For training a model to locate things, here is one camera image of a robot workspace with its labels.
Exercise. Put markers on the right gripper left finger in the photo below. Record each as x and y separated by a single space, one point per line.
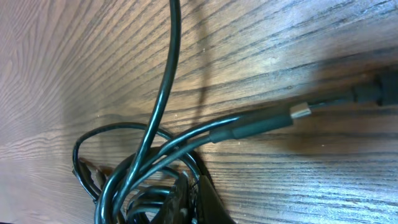
176 208

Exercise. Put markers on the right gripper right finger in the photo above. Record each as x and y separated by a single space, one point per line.
209 207

